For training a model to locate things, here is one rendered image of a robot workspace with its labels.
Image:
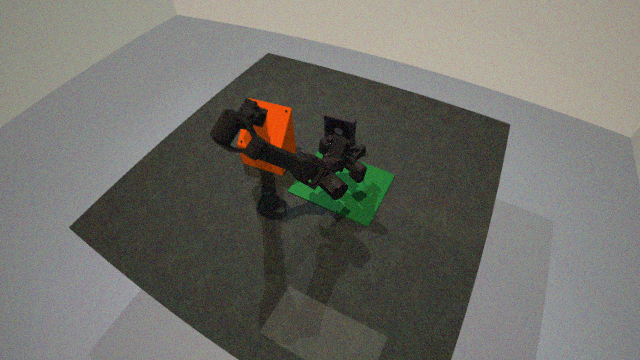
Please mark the green circuit board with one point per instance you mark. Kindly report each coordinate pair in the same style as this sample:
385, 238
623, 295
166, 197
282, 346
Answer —
361, 200

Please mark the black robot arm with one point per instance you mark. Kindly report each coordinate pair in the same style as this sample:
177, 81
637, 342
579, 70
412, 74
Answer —
303, 167

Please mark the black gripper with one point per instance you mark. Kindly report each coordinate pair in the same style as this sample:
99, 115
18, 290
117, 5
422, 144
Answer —
357, 169

